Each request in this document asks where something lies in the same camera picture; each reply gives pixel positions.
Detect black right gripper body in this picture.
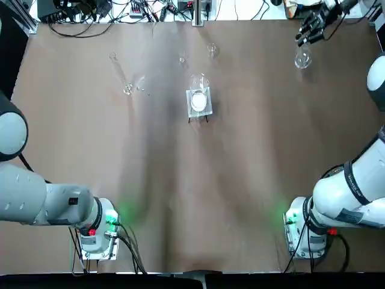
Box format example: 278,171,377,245
314,2,336,23

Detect clear glass conical flask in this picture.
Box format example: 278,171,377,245
294,45,313,70

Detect tall glass graduated cylinder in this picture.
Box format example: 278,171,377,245
108,51,135,96

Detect brown and black bag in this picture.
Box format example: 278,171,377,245
284,0,325,19

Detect small clear glass beaker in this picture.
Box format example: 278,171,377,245
206,43,220,60

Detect large clear glass beaker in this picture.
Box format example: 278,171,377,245
188,73,211,95

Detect black router with red logo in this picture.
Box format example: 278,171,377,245
37,0,73,22

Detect aluminium profile post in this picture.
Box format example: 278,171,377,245
367,0,385,25
20,0,39,36
192,0,206,28

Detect black tripod with wire gauze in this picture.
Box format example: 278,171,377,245
185,87,214,125

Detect black left base cable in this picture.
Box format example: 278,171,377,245
119,221,148,275

